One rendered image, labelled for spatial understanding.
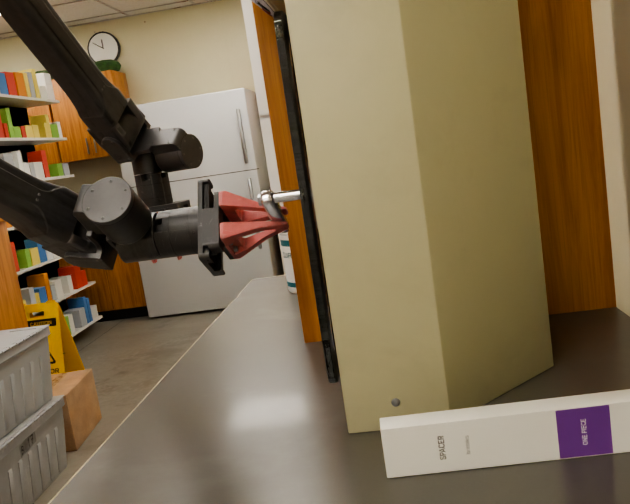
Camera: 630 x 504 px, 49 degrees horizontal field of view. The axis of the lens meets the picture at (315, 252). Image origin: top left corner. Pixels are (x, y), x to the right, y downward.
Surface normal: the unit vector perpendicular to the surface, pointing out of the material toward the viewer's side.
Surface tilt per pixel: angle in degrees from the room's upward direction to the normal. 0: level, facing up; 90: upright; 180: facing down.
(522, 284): 90
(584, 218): 90
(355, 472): 0
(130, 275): 90
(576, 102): 90
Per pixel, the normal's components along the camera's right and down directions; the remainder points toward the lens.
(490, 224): 0.63, 0.03
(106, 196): -0.17, -0.40
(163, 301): -0.10, 0.16
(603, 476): -0.15, -0.98
